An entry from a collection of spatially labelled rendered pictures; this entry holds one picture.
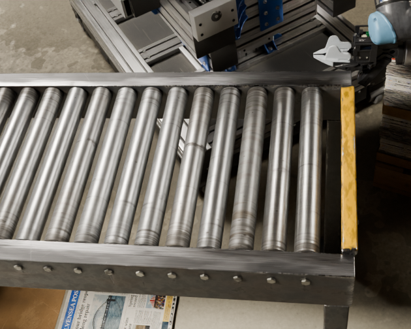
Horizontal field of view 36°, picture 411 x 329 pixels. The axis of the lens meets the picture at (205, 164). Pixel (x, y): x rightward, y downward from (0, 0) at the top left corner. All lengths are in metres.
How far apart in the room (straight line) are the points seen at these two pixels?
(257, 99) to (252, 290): 0.46
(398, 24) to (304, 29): 1.09
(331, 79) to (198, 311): 0.92
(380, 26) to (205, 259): 0.65
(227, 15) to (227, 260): 0.84
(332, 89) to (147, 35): 1.30
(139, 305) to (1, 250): 0.84
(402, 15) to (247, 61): 1.04
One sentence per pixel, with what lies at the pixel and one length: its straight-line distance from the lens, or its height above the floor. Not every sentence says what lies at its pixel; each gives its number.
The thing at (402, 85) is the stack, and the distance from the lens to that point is 1.95.
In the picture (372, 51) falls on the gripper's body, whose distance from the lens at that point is 1.59.
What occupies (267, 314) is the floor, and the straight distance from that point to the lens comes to 2.08.
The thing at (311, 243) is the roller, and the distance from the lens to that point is 1.26.
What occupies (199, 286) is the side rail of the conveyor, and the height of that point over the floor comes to 0.73.
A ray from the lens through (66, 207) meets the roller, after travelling 1.40.
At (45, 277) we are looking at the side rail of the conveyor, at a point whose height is 0.73.
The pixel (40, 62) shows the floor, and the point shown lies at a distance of 3.06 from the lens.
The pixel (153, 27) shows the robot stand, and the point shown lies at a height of 0.21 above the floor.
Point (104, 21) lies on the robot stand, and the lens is 2.79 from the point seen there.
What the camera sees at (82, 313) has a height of 0.01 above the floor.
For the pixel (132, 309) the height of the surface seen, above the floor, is 0.01.
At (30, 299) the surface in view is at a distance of 2.28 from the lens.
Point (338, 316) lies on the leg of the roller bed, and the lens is 1.37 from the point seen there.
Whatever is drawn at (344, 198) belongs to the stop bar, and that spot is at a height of 0.82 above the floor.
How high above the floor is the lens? 1.87
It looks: 50 degrees down
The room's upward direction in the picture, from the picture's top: 12 degrees counter-clockwise
